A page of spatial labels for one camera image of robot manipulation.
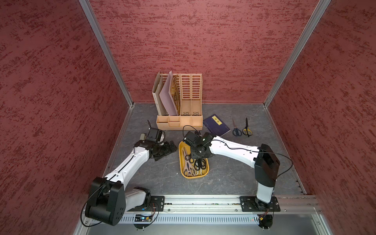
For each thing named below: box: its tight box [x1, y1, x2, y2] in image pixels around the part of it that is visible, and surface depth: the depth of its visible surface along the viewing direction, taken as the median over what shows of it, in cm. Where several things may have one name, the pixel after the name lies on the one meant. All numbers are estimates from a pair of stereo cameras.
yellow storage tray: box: [178, 140, 210, 180], surface depth 86 cm
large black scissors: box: [193, 158, 207, 171], surface depth 87 cm
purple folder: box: [159, 70, 179, 117], surface depth 95 cm
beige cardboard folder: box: [151, 70, 166, 117], surface depth 92 cm
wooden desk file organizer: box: [156, 73, 204, 131], surface depth 106 cm
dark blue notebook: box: [202, 113, 232, 138], surface depth 109 cm
